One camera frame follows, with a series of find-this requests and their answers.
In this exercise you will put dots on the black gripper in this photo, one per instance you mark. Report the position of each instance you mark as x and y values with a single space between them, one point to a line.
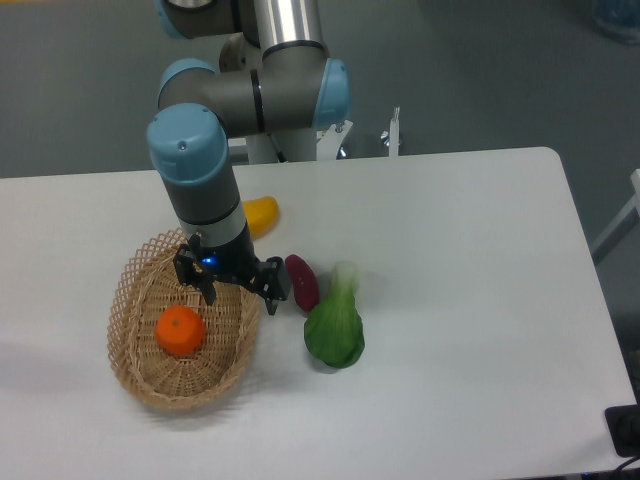
234 262

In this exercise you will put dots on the orange fruit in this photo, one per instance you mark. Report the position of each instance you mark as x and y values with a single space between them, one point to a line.
179 330

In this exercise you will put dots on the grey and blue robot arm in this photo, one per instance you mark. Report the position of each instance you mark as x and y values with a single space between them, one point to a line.
281 84

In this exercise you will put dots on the woven wicker basket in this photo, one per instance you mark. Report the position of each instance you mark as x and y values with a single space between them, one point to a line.
147 286

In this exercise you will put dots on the yellow mango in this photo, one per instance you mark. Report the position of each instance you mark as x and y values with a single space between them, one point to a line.
262 215

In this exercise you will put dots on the purple sweet potato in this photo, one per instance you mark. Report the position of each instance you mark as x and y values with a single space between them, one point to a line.
304 283

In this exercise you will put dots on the green bok choy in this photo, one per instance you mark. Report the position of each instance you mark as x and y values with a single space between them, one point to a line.
334 331

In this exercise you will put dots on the black device at table edge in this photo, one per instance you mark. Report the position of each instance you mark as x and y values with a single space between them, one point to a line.
623 426

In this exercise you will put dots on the blue water bottle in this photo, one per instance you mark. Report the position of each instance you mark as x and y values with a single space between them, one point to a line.
617 19

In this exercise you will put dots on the white frame at right edge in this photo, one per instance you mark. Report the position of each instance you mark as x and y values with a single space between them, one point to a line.
621 225

